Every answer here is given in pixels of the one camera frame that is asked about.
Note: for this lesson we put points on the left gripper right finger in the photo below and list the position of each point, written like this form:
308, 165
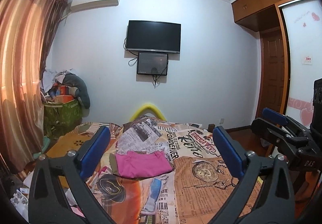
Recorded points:
275, 202

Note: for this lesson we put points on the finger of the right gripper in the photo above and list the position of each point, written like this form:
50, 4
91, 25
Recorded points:
291, 138

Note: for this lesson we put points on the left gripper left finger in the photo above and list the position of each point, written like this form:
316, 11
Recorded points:
47, 202

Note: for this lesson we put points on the pink pants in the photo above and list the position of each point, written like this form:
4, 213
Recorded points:
133, 165

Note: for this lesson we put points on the brown wooden door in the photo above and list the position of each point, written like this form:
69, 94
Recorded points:
272, 71

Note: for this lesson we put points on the yellow paw print blanket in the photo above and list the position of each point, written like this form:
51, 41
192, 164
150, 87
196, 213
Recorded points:
70, 141

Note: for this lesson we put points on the olive green garment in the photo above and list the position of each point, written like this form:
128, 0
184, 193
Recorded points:
113, 164

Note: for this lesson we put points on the newspaper print bed cover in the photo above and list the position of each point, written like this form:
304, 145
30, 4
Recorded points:
193, 192

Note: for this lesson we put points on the green storage box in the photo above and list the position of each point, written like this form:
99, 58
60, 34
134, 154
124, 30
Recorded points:
60, 118

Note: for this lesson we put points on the yellow curved headboard cushion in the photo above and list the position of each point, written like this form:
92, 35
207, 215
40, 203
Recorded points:
148, 108

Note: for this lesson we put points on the wooden wardrobe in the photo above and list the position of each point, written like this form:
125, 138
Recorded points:
300, 24

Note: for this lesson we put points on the orange striped curtain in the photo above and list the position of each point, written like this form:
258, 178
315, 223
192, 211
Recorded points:
28, 28

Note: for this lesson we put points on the wooden bed post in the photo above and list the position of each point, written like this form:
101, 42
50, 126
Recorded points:
211, 127

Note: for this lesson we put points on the small black wall monitor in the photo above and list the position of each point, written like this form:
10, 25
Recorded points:
152, 64

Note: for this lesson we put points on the large black wall television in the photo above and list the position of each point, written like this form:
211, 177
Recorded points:
153, 36

